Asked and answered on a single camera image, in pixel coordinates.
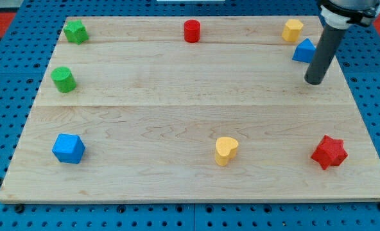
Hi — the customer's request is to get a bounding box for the blue triangle block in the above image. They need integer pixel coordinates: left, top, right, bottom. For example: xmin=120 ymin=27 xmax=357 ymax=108
xmin=292 ymin=38 xmax=316 ymax=63

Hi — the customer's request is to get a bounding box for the green star block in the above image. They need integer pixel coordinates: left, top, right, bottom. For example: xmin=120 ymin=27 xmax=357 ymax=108
xmin=64 ymin=20 xmax=89 ymax=45

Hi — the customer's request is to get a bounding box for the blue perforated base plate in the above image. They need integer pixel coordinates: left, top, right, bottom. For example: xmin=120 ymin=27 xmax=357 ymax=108
xmin=0 ymin=0 xmax=380 ymax=230

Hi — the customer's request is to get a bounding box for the red star block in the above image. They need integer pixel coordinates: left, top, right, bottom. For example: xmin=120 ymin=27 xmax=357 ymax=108
xmin=311 ymin=135 xmax=348 ymax=170

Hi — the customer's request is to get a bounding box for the wooden board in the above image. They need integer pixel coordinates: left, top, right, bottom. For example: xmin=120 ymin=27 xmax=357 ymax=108
xmin=0 ymin=16 xmax=380 ymax=204

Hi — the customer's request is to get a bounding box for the blue cube block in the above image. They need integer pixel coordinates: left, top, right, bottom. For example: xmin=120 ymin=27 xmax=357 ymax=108
xmin=52 ymin=133 xmax=85 ymax=164

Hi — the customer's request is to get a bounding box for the yellow hexagon block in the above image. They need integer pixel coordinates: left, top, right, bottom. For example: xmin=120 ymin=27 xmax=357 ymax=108
xmin=281 ymin=19 xmax=304 ymax=42

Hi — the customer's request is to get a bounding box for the red cylinder block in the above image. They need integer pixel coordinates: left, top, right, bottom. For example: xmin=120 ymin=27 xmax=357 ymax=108
xmin=184 ymin=19 xmax=201 ymax=43

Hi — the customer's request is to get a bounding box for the yellow heart block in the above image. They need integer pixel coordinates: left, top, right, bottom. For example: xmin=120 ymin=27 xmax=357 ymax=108
xmin=214 ymin=137 xmax=239 ymax=166

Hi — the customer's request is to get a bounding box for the green cylinder block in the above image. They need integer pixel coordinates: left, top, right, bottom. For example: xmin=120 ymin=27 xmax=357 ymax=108
xmin=51 ymin=66 xmax=76 ymax=93

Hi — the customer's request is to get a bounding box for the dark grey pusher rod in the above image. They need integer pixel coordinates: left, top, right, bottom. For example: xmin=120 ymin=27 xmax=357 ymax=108
xmin=304 ymin=24 xmax=346 ymax=85

